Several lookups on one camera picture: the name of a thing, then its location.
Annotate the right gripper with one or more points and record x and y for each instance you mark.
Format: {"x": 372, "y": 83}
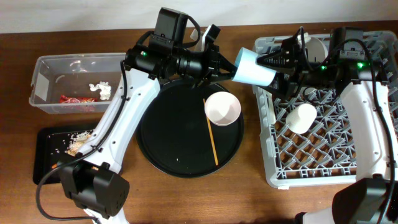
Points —
{"x": 297, "y": 67}

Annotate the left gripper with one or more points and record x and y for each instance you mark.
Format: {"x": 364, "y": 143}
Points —
{"x": 214, "y": 60}

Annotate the blue plastic cup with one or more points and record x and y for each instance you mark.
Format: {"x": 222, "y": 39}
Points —
{"x": 249, "y": 72}

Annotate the small white bowl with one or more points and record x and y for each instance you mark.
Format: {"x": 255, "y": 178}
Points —
{"x": 222, "y": 108}

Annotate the grey plate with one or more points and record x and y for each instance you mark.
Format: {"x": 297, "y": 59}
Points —
{"x": 316, "y": 49}

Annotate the white paper cup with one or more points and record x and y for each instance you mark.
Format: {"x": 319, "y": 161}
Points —
{"x": 301, "y": 118}

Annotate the white tissue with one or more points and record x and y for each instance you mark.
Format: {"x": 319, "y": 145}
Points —
{"x": 105, "y": 90}

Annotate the pile of white rice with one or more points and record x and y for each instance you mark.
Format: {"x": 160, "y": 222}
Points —
{"x": 62, "y": 142}

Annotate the red snack wrapper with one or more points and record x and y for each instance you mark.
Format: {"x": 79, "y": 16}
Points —
{"x": 67, "y": 99}

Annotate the pile of peanut shells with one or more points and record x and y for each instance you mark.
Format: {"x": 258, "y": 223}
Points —
{"x": 74, "y": 147}

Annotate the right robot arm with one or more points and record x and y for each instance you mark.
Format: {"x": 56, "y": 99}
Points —
{"x": 362, "y": 85}

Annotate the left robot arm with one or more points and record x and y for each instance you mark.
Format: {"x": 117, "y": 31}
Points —
{"x": 91, "y": 178}

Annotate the grey dishwasher rack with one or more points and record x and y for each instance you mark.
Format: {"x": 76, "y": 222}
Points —
{"x": 325, "y": 154}

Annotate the wooden chopstick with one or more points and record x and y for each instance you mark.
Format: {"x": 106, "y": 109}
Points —
{"x": 212, "y": 141}

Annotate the round black serving tray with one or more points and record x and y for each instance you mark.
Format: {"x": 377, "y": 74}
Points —
{"x": 173, "y": 133}

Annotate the clear plastic bin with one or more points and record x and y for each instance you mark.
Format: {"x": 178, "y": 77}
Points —
{"x": 70, "y": 75}

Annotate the black rectangular tray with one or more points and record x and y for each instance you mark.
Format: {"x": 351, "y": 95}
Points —
{"x": 54, "y": 142}

